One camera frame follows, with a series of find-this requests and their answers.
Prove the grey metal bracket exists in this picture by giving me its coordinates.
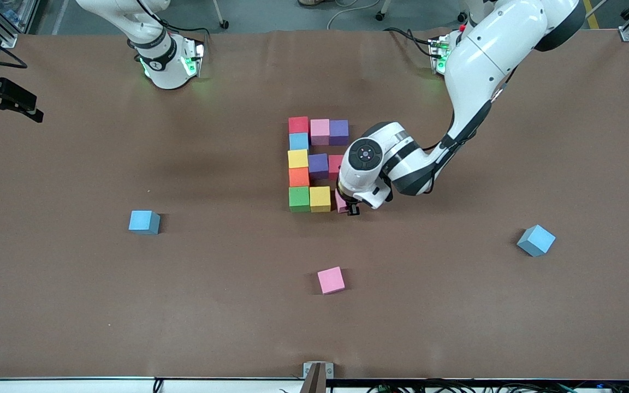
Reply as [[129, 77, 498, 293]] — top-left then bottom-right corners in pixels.
[[303, 361, 335, 393]]

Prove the green foam cube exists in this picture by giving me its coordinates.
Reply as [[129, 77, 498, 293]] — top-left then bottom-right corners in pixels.
[[288, 186, 311, 213]]

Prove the black left base cable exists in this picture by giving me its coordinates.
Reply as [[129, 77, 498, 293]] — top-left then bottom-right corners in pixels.
[[383, 26, 436, 58]]

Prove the white floor cable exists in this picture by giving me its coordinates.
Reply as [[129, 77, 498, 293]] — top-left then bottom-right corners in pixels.
[[327, 0, 382, 30]]

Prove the brown table cover sheet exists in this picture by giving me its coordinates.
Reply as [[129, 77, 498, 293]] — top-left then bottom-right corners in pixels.
[[0, 28, 629, 381]]

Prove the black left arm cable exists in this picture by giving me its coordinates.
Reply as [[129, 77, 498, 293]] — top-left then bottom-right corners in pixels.
[[424, 63, 520, 151]]

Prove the purple foam cube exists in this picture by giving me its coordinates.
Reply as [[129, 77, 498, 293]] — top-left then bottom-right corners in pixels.
[[308, 153, 329, 181], [329, 120, 349, 146]]

